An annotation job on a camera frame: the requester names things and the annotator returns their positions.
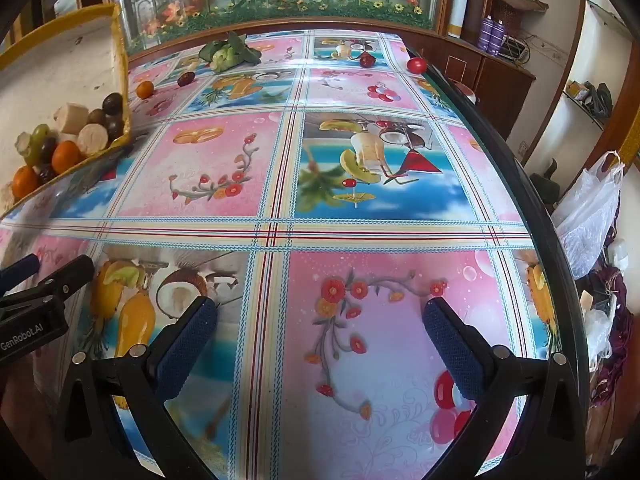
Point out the dark bag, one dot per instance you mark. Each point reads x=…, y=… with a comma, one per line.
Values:
x=598, y=100

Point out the purple bottle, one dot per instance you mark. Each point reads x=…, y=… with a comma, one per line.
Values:
x=496, y=38
x=484, y=34

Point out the dark red plum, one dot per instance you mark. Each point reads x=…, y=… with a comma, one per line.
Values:
x=367, y=60

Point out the small orange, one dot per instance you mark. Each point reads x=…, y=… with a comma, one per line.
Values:
x=145, y=89

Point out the printed fruit tablecloth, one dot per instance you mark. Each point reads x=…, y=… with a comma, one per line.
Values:
x=215, y=160

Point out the purple cloth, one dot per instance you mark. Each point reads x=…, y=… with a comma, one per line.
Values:
x=610, y=345

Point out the peeled sugarcane piece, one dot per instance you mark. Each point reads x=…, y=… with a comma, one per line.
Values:
x=4, y=196
x=22, y=143
x=93, y=139
x=72, y=116

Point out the wicker basket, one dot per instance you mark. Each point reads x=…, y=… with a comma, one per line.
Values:
x=507, y=10

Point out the green grape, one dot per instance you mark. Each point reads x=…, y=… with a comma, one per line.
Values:
x=41, y=135
x=32, y=156

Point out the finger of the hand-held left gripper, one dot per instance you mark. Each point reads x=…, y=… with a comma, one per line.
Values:
x=62, y=277
x=17, y=270

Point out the white plastic jug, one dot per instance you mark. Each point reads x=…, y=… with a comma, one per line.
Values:
x=618, y=254

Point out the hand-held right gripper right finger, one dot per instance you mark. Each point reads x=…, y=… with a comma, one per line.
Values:
x=452, y=355

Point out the white foam box yellow tape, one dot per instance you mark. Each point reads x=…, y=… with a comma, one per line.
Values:
x=60, y=60

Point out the dark red date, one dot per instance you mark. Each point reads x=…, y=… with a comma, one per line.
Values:
x=186, y=78

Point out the white plastic bag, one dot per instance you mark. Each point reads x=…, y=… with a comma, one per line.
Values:
x=587, y=210

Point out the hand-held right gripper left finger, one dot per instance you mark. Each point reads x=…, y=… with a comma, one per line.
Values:
x=186, y=347

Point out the red and white stool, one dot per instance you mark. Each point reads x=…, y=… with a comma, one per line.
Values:
x=465, y=91

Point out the wooden sideboard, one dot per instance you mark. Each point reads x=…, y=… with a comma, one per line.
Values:
x=492, y=85

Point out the red tomato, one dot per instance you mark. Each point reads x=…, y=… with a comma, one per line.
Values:
x=416, y=64

